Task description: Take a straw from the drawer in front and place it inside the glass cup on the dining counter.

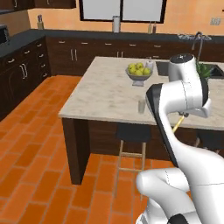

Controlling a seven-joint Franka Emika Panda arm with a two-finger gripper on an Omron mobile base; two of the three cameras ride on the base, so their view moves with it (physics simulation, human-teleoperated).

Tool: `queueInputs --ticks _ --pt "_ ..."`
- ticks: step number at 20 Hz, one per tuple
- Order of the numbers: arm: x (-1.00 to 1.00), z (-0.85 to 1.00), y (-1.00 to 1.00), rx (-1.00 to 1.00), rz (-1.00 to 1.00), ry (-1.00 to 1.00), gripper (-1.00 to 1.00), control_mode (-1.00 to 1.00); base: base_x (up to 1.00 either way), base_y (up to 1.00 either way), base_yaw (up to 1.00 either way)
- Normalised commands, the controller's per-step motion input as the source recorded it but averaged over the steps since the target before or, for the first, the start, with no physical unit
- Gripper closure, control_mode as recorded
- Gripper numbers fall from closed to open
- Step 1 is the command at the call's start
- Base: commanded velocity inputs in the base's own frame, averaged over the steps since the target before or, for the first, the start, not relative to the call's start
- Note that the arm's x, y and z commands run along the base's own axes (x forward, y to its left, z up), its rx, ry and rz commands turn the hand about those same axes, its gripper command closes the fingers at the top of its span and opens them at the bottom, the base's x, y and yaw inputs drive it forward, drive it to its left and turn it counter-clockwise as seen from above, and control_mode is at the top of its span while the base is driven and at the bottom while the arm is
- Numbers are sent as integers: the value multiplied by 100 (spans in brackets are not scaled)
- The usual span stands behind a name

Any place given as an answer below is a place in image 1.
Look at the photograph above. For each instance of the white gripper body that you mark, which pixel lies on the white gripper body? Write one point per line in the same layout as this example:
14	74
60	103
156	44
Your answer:
203	108

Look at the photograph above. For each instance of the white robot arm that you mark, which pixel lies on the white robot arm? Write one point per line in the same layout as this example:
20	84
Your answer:
186	93

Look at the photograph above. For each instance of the yellow straw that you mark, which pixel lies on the yellow straw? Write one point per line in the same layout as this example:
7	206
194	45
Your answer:
178	124

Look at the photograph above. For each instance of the clear glass cup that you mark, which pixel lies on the clear glass cup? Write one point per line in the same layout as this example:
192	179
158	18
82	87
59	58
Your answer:
141	107

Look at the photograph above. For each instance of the black seat wooden stool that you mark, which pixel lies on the black seat wooden stool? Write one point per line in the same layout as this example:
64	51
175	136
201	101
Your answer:
133	132
211	140

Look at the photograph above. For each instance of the green potted plant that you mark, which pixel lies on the green potted plant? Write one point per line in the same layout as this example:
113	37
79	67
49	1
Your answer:
204	71

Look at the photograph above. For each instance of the dark sink basin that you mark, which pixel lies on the dark sink basin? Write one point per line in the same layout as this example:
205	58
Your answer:
162	68

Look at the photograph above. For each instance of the grey curved tap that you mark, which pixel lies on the grey curved tap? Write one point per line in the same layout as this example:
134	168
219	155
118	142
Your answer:
201	43

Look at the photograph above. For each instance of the yellow-green lemon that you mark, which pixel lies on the yellow-green lemon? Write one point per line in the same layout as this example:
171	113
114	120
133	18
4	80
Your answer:
139	65
146	71
132	66
133	71
139	72

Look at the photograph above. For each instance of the small white bottle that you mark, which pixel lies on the small white bottle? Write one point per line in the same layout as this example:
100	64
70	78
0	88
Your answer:
149	64

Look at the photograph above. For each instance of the grey fruit bowl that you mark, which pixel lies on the grey fruit bowl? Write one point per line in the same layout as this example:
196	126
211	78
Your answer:
138	78

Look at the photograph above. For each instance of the dark brown bottle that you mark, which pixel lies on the dark brown bottle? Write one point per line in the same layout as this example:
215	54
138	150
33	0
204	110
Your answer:
154	29

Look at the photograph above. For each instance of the pale tall bottle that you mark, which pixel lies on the pale tall bottle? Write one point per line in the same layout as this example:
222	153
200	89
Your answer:
150	28

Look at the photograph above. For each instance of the marble-top kitchen island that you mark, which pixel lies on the marble-top kitchen island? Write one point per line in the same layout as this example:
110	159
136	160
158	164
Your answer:
102	93

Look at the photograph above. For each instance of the white paper towel roll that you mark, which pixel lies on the white paper towel roll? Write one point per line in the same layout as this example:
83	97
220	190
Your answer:
116	24

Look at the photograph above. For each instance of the dark cupboard run long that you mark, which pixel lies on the dark cupboard run long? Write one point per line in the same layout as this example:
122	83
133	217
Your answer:
87	57

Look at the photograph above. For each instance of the black-framed window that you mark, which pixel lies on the black-framed window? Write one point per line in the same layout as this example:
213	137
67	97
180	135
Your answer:
122	10

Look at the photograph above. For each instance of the knife block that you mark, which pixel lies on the knife block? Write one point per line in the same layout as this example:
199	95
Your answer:
40	22

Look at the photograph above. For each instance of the dark cupboard run with drawers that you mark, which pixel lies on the dark cupboard run with drawers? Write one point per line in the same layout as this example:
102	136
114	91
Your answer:
17	78

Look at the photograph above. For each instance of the black microwave oven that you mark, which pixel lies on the black microwave oven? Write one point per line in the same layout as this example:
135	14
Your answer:
3	34

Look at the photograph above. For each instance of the grey wall outlet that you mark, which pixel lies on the grey wall outlet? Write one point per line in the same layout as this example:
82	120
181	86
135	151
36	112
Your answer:
215	21

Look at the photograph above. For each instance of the dark wall cupboards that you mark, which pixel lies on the dark wall cupboards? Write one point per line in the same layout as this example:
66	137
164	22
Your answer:
43	3

